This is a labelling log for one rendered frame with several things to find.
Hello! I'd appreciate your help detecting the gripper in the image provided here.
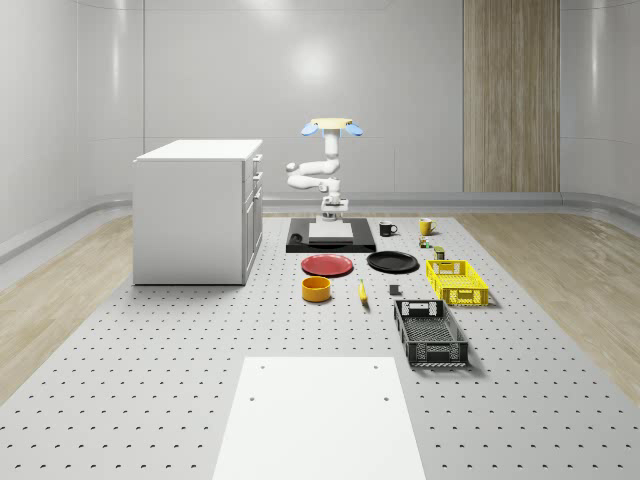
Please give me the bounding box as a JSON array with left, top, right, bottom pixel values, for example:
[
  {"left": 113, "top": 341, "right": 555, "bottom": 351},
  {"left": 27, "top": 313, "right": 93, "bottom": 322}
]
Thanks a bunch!
[{"left": 319, "top": 197, "right": 350, "bottom": 223}]

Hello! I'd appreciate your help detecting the black stove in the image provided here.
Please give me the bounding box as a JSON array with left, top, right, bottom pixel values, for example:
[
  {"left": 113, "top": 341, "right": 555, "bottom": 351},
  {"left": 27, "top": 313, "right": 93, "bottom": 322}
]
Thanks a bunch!
[{"left": 285, "top": 216, "right": 378, "bottom": 254}]

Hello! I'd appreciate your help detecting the red plate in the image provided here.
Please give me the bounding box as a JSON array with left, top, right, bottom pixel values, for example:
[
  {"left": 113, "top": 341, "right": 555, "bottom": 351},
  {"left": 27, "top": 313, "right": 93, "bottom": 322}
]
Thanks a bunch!
[{"left": 300, "top": 253, "right": 355, "bottom": 278}]

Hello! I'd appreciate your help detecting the black plate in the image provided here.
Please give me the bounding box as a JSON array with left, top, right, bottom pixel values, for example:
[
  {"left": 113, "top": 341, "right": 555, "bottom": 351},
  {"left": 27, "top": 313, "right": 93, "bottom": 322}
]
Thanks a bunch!
[{"left": 366, "top": 250, "right": 420, "bottom": 274}]

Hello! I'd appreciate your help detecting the yellow bowl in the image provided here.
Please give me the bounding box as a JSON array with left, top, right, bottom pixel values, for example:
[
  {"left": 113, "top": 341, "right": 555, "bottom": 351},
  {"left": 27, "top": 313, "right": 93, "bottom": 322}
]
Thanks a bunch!
[{"left": 301, "top": 276, "right": 332, "bottom": 303}]

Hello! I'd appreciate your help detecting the white cabinet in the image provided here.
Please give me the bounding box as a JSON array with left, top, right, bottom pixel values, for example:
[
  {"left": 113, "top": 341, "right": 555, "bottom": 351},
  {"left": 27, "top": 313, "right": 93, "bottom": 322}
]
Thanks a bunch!
[{"left": 132, "top": 138, "right": 265, "bottom": 287}]

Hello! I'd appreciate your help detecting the yellow basket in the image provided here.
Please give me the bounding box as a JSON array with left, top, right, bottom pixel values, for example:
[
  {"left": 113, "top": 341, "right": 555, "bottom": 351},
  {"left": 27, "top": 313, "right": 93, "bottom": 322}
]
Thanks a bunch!
[{"left": 425, "top": 258, "right": 491, "bottom": 307}]

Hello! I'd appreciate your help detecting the dark grey basket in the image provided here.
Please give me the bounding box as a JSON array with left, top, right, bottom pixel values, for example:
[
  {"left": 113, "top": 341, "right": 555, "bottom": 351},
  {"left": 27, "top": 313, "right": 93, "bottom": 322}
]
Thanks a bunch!
[{"left": 392, "top": 298, "right": 471, "bottom": 370}]

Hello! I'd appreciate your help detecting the white board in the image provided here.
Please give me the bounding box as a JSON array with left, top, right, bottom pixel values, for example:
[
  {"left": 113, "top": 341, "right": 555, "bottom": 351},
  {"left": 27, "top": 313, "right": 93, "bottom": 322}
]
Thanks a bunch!
[{"left": 212, "top": 356, "right": 428, "bottom": 480}]

